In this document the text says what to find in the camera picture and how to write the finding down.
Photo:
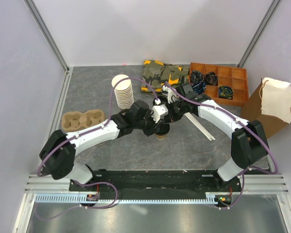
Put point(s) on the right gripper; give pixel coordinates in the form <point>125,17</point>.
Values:
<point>173,117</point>

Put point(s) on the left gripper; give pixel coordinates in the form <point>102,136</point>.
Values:
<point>153,127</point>

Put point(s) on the single brown paper cup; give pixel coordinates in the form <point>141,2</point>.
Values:
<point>161,136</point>

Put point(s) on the black plastic cup lid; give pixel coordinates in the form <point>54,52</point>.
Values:
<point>162,129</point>

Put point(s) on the cardboard cup carrier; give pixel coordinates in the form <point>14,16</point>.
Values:
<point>76,121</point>

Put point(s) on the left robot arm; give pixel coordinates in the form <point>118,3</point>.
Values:
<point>59,152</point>

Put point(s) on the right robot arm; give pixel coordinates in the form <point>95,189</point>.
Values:
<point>248,140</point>

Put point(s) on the blue striped rolled band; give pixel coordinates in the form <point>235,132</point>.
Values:
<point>199,87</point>

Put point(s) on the white wrapped straw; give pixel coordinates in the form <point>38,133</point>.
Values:
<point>197,124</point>

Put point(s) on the dark rolled band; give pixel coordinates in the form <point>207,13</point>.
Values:
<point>196,76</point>

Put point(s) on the camouflage folded cloth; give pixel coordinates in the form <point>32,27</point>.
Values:
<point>156,74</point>

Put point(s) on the stack of paper cups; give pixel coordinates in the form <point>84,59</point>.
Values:
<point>123,91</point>

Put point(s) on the yellow black rolled band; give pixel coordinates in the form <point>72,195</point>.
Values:
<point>225,92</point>

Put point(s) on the orange compartment tray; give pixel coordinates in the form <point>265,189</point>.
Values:
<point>233,77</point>

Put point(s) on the brown paper bag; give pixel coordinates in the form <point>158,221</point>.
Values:
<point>270,104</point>

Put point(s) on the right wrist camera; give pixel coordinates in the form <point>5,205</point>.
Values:
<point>171,95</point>

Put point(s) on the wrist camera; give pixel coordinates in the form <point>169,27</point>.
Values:
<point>159,110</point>
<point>171,95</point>

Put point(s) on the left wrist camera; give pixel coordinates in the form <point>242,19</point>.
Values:
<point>159,110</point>

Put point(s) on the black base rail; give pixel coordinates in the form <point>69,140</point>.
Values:
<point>158,184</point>

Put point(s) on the slotted cable duct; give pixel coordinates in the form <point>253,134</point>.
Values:
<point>92,199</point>

